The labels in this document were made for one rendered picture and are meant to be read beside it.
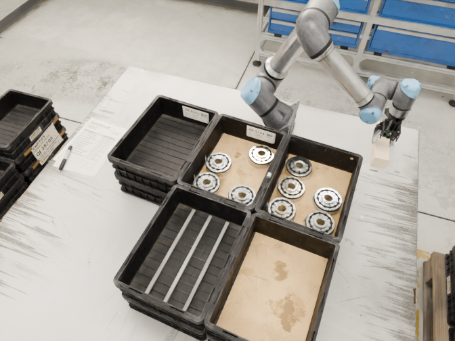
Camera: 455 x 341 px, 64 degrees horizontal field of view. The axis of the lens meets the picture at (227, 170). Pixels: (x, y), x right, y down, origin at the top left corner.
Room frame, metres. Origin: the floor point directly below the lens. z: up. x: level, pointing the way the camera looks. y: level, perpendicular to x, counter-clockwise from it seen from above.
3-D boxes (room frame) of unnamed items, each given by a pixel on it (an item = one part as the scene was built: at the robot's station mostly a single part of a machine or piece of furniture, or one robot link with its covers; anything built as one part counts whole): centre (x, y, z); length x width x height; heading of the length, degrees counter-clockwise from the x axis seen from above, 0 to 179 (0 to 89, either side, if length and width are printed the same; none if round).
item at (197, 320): (0.53, 0.13, 0.92); 0.40 x 0.30 x 0.02; 157
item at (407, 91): (1.13, -0.70, 1.04); 0.09 x 0.08 x 0.11; 63
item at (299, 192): (0.81, -0.24, 0.86); 0.10 x 0.10 x 0.01
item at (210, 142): (0.90, -0.03, 0.87); 0.40 x 0.30 x 0.11; 157
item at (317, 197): (0.75, -0.37, 0.86); 0.10 x 0.10 x 0.01
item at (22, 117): (1.46, 1.21, 0.37); 0.40 x 0.30 x 0.45; 161
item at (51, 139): (1.43, 1.05, 0.41); 0.31 x 0.02 x 0.16; 161
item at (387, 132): (1.12, -0.70, 0.88); 0.09 x 0.08 x 0.12; 164
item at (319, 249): (0.41, -0.15, 0.87); 0.40 x 0.30 x 0.11; 157
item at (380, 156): (1.15, -0.71, 0.73); 0.24 x 0.06 x 0.06; 164
